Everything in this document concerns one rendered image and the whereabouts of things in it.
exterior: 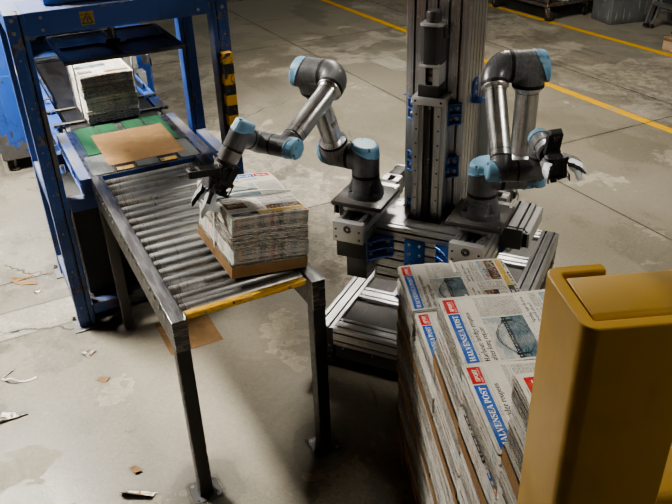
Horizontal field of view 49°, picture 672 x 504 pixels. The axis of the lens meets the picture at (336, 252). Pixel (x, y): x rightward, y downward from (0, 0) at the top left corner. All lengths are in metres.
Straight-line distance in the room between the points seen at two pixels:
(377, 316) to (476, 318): 1.53
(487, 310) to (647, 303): 1.38
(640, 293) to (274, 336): 3.15
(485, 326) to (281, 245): 0.92
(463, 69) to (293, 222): 0.91
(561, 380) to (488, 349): 1.22
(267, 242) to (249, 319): 1.32
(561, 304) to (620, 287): 0.05
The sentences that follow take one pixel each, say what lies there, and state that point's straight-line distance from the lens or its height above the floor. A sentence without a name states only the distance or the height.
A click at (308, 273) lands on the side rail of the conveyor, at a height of 0.80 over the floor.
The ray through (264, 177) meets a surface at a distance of 2.81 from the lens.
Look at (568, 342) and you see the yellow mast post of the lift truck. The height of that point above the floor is 1.82.
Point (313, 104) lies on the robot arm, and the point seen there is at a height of 1.32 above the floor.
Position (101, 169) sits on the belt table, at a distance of 3.69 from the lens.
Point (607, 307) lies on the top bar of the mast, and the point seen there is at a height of 1.85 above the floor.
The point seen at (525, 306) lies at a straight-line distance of 2.00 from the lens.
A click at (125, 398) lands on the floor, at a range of 3.47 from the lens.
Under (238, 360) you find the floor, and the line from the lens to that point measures 3.56.
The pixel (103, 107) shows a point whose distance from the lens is 4.32.
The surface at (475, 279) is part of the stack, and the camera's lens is 2.54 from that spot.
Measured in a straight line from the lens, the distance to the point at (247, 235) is 2.50.
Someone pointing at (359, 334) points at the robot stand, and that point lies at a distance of 3.28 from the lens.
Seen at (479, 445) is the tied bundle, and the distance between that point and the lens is 1.75.
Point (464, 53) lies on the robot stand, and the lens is 2.94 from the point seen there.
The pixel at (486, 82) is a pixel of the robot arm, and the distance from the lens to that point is 2.72.
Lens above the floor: 2.17
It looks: 30 degrees down
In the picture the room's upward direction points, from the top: 2 degrees counter-clockwise
